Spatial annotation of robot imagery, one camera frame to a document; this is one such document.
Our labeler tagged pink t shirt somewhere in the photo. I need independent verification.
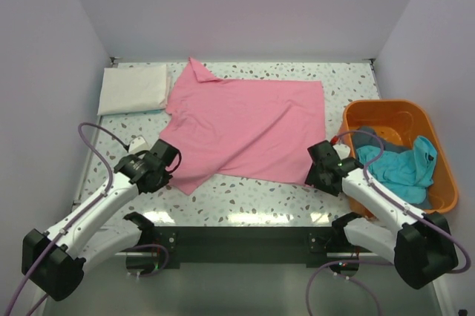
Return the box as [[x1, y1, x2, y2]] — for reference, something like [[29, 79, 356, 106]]
[[160, 59, 326, 195]]

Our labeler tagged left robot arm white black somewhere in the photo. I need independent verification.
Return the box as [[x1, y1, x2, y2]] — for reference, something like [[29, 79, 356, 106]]
[[22, 139, 182, 301]]

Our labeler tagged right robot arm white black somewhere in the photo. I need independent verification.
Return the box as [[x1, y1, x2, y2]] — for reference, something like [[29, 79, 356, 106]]
[[305, 141, 459, 289]]

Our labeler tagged grey t shirt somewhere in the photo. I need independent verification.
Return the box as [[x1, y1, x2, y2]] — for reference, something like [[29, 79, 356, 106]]
[[350, 126, 433, 211]]

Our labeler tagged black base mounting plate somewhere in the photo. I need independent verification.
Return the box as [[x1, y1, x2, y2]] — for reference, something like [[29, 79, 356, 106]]
[[111, 226, 374, 271]]

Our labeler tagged turquoise t shirt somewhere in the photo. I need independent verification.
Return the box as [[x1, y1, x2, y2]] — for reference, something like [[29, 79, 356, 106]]
[[354, 134, 438, 205]]

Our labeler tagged folded white t shirt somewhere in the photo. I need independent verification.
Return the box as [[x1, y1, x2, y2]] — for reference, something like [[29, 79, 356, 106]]
[[97, 64, 171, 116]]

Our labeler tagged orange plastic basket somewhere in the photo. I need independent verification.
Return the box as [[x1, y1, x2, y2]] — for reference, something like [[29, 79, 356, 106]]
[[333, 99, 459, 220]]

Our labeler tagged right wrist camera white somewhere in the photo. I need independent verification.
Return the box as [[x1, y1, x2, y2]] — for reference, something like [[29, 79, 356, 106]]
[[333, 143, 351, 159]]

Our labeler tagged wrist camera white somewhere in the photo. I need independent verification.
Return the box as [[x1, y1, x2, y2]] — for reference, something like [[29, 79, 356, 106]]
[[128, 136, 150, 154], [333, 143, 351, 159]]

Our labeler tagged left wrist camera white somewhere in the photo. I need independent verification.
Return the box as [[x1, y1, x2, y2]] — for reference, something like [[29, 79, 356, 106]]
[[128, 136, 150, 154]]

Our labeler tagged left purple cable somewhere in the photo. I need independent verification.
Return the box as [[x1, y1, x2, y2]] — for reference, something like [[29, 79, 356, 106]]
[[0, 122, 171, 316]]

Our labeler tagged purple cable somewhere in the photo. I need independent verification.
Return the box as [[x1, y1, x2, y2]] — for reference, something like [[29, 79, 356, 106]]
[[304, 130, 471, 316], [0, 122, 171, 316]]

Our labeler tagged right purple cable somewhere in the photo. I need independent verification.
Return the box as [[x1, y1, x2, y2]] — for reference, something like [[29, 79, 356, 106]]
[[304, 130, 471, 316]]

